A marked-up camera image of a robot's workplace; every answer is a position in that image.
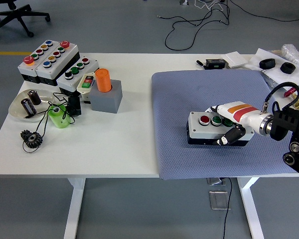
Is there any grey plastic block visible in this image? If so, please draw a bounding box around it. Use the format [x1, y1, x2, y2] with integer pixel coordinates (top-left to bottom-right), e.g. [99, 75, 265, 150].
[89, 79, 123, 114]

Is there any black rubber ring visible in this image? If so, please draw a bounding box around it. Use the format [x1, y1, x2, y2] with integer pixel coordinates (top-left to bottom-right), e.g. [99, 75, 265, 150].
[259, 58, 277, 70]
[280, 62, 297, 74]

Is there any silver shallow dish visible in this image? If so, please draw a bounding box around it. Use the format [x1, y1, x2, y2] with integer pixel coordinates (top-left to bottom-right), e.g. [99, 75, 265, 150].
[8, 89, 56, 122]

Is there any four-button white control box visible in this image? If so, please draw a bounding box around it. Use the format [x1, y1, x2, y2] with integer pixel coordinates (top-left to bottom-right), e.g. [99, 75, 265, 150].
[57, 56, 100, 97]
[186, 111, 255, 147]

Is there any black power cable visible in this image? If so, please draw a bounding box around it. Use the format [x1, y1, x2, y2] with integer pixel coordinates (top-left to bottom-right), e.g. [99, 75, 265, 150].
[223, 177, 233, 239]

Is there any green plastic cylinder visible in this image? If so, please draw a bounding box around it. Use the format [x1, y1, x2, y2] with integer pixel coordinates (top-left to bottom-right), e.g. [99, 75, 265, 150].
[47, 104, 72, 129]

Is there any white foam sheet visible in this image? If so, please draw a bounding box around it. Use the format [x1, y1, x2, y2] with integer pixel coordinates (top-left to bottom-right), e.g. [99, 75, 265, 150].
[244, 48, 299, 92]

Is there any orange plastic cylinder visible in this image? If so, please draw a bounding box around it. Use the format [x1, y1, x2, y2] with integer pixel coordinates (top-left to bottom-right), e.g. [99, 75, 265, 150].
[94, 68, 113, 93]

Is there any black floor cable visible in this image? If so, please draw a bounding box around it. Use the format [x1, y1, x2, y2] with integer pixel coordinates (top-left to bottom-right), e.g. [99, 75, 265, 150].
[229, 0, 299, 22]
[157, 0, 231, 50]

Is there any five-button box with mushroom stop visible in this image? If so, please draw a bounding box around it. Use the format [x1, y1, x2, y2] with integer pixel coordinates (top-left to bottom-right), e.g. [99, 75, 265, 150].
[17, 39, 56, 84]
[35, 41, 80, 87]

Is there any black metal gear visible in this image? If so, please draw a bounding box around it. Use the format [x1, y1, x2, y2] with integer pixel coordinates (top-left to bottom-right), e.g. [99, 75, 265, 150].
[20, 129, 44, 149]

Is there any black power adapter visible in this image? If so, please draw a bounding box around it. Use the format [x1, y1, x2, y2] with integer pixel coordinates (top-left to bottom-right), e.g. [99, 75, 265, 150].
[67, 96, 82, 117]

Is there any brown black capacitor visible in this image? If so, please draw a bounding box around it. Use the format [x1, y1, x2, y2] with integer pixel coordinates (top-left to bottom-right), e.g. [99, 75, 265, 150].
[27, 90, 42, 106]

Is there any clear plastic packet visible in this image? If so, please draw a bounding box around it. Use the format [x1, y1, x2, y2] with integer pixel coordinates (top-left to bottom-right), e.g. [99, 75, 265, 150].
[263, 71, 282, 89]

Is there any silver floor socket lid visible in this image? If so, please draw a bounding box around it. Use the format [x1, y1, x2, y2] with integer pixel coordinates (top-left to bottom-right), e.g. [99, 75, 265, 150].
[206, 177, 227, 186]

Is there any white floor cable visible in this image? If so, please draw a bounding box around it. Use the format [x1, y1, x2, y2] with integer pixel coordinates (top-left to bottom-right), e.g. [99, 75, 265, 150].
[194, 0, 225, 12]

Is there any grey-blue textured mat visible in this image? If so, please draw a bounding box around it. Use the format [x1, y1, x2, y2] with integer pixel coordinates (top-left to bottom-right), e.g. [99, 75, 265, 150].
[151, 69, 299, 180]

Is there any clear bubble wrap bag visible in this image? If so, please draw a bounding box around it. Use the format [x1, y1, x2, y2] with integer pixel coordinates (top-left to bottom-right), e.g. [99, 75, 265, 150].
[281, 44, 299, 69]

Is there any white table leg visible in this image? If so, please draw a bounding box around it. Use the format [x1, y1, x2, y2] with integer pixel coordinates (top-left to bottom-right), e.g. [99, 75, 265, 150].
[64, 178, 87, 239]
[236, 177, 265, 239]

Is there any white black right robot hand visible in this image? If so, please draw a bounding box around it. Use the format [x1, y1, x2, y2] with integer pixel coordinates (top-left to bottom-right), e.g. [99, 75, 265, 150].
[204, 101, 265, 146]

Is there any black striped capacitor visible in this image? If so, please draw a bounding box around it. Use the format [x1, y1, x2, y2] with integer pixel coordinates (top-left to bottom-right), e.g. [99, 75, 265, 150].
[20, 99, 37, 116]

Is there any black office chair base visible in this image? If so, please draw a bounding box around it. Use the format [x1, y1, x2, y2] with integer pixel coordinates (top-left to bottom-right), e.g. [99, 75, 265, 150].
[0, 0, 51, 40]

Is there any cream red-green switch box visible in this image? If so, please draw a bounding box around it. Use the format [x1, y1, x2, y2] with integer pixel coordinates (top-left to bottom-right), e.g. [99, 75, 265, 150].
[76, 73, 97, 104]

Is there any black device with green label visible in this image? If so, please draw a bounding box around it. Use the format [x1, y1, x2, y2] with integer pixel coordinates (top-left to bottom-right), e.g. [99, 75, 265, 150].
[205, 58, 226, 70]

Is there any thin black cord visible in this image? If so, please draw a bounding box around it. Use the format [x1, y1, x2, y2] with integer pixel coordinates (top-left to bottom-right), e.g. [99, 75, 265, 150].
[21, 92, 77, 154]

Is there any metal floor socket plate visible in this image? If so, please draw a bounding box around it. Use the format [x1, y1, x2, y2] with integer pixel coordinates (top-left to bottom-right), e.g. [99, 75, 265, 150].
[208, 190, 232, 211]

